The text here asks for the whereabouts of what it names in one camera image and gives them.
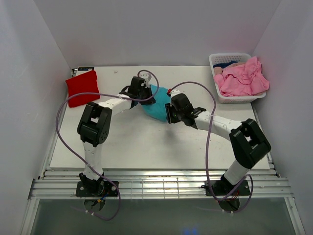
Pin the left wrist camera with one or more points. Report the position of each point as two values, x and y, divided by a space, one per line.
147 77

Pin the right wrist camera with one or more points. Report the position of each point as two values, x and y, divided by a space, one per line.
173 92

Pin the aluminium rail frame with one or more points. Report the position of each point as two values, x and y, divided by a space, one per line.
149 159

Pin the folded red t shirt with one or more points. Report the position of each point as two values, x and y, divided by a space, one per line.
84 83

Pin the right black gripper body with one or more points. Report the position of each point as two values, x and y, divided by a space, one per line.
173 116

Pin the teal t shirt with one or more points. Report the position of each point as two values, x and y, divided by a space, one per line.
158 110

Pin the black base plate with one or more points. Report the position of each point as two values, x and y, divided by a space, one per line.
105 188
221 189

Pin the white plastic basket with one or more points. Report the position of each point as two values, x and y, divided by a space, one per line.
225 58

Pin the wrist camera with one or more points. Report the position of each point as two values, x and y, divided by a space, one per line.
147 77
173 92

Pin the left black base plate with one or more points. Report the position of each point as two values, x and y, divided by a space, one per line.
105 188

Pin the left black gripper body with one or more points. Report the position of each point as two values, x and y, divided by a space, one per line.
145 93

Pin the dark blue garment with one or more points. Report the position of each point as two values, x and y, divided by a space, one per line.
223 65

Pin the pink t shirt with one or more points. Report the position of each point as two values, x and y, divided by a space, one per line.
243 80

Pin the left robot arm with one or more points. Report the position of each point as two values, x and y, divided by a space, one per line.
94 127

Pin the blue label plate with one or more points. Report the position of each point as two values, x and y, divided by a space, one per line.
85 68

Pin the beige garment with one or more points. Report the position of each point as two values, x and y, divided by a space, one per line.
219 70

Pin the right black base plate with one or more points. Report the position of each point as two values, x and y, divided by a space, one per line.
221 189

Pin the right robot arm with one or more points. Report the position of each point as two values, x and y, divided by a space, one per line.
248 141

